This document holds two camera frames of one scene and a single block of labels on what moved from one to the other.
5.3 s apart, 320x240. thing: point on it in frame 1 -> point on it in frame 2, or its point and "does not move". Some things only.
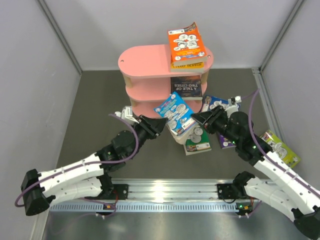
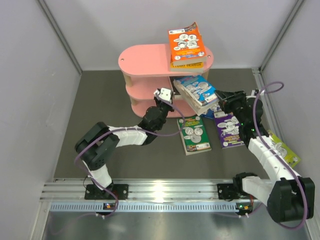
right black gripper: (208, 119) -> (227, 102)
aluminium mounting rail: (162, 195) does not move
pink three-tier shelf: (146, 72) does not move
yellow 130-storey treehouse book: (196, 67) does not move
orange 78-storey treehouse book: (186, 45) does not move
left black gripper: (153, 127) -> (157, 101)
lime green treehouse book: (281, 150) does not move
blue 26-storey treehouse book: (178, 114) -> (199, 93)
